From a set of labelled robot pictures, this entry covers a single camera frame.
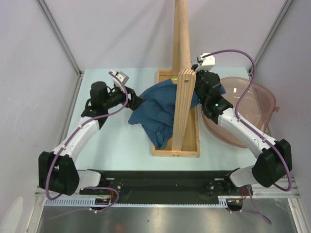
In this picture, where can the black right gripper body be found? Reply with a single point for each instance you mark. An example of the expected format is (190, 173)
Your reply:
(198, 78)

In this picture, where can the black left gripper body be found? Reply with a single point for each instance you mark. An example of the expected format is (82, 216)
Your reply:
(129, 102)

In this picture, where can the dark blue t shirt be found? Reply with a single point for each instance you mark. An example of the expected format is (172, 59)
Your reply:
(156, 114)

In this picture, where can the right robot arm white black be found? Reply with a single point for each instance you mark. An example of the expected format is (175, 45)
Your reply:
(273, 157)

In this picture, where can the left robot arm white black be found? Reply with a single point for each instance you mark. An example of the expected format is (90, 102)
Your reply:
(57, 170)

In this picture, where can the pink translucent plastic bowl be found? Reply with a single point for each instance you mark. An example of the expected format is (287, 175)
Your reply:
(257, 106)

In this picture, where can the wooden rack with tray base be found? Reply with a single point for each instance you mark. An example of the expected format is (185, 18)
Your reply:
(185, 141)

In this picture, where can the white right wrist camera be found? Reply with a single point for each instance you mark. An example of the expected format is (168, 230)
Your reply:
(204, 62)

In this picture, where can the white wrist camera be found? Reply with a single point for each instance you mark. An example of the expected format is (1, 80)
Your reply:
(204, 62)
(119, 79)

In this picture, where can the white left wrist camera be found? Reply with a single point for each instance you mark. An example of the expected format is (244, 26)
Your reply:
(119, 79)

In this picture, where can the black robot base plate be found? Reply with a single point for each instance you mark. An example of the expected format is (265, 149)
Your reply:
(166, 187)

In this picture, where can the left aluminium frame post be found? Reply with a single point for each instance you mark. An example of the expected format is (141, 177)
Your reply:
(58, 35)

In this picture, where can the aluminium frame post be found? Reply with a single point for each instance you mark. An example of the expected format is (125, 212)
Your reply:
(58, 35)
(273, 30)

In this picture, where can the right aluminium frame post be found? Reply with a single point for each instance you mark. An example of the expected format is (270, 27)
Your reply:
(273, 30)

